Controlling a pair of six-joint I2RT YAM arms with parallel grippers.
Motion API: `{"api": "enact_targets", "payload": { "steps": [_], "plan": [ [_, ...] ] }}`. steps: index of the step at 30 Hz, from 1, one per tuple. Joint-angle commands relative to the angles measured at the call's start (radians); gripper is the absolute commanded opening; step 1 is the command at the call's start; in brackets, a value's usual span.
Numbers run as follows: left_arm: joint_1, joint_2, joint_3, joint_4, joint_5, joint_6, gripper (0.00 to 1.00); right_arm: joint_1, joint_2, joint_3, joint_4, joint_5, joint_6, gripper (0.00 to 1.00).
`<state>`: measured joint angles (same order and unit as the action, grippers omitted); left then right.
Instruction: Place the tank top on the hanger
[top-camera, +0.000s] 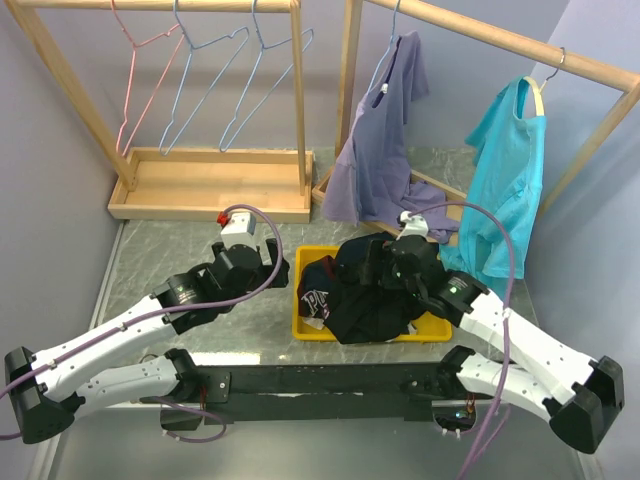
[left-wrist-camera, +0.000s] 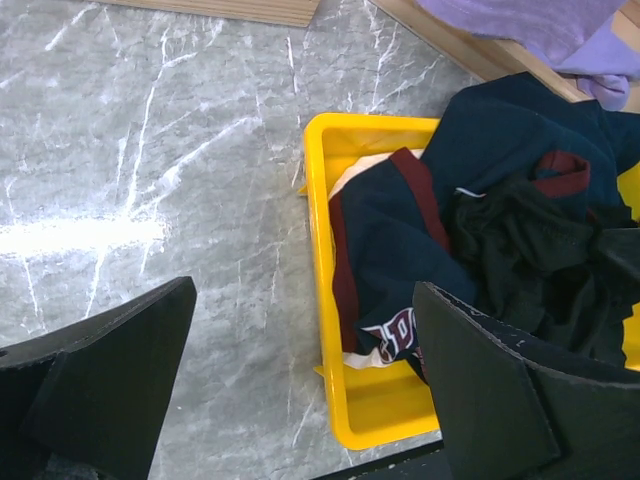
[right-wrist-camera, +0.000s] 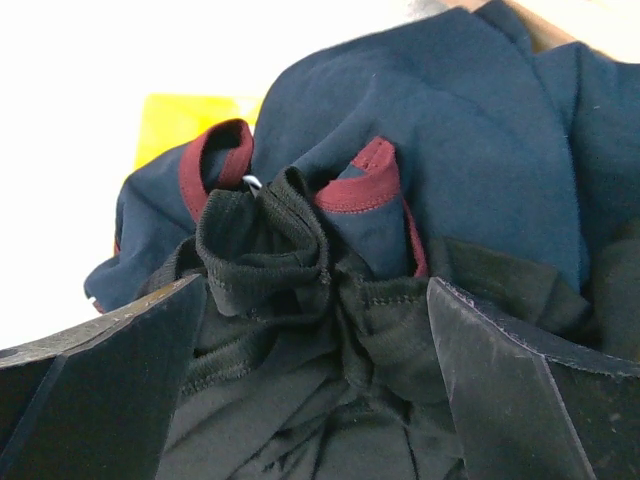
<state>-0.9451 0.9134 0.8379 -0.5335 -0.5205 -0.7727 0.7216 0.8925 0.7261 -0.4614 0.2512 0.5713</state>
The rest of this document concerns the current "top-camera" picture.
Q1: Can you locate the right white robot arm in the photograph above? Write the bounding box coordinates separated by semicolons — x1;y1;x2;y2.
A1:
361;235;624;454

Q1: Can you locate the black base bar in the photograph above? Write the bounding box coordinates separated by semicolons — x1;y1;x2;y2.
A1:
164;349;474;424

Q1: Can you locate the wooden hanger with metal hook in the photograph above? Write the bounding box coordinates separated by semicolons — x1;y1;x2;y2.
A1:
523;47;566;116

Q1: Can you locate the navy printed shirt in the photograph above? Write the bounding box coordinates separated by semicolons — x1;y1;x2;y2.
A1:
296;255;337;321

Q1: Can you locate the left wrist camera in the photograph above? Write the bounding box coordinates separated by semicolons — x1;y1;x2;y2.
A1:
217;212;257;250

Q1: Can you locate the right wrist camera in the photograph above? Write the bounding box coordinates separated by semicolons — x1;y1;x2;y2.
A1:
397;211;429;239

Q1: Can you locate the purple t-shirt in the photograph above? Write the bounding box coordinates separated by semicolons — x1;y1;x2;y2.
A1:
322;31;446;228

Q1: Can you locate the black tank top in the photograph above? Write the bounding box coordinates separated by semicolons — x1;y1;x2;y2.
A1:
324;233;433;344

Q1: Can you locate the right wooden clothes rack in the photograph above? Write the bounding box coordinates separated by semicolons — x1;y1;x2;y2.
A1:
335;1;639;216

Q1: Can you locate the pink wire hanger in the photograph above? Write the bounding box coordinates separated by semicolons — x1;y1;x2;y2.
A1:
110;0;185;158

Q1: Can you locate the turquoise t-shirt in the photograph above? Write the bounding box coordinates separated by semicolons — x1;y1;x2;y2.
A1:
440;76;546;299

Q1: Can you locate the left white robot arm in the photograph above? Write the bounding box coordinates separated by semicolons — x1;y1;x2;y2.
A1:
1;237;289;444

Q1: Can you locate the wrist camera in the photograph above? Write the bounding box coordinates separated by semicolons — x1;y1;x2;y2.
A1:
397;211;429;239
217;212;257;250

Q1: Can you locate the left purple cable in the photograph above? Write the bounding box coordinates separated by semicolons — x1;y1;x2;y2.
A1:
0;203;284;441

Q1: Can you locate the wooden clothes rack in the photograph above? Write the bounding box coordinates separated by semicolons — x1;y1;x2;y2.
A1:
335;1;639;216
6;1;313;223

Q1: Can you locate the left wooden clothes rack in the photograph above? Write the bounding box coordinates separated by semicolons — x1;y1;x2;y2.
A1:
6;1;313;223

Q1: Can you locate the light blue wire hanger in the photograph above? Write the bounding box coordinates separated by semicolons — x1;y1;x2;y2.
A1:
158;1;250;157

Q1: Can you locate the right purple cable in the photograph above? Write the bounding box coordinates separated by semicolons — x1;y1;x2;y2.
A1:
403;201;513;480

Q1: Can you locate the purple cable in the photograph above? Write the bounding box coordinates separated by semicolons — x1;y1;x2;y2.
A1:
403;201;513;480
0;203;284;441

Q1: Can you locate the blue hanger under purple shirt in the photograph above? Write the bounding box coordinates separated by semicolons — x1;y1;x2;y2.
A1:
366;0;401;94

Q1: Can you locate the yellow plastic bin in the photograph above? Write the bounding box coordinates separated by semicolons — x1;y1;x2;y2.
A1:
291;245;453;344

